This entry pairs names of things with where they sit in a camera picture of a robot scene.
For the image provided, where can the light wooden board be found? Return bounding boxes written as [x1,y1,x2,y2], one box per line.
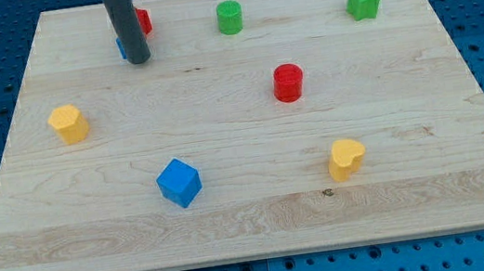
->
[0,0,484,271]

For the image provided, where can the red cylinder block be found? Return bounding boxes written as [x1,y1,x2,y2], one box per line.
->
[273,63,304,103]

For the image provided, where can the blue cube block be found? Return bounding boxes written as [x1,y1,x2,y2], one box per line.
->
[156,158,203,209]

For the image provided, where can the yellow heart block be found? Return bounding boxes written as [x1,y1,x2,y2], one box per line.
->
[328,138,366,183]

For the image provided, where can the green cylinder block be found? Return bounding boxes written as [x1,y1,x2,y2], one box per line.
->
[216,0,243,35]

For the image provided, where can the blue block behind rod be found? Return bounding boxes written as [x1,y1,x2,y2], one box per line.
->
[115,38,127,60]

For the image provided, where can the red block behind rod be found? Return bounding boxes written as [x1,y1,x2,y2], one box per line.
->
[135,8,153,36]

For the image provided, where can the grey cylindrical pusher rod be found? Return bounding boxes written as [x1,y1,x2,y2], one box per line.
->
[102,0,151,65]

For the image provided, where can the yellow hexagon block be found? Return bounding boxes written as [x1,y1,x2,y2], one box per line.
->
[47,104,90,145]

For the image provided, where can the green star block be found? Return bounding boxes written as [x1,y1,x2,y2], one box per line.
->
[346,0,380,21]

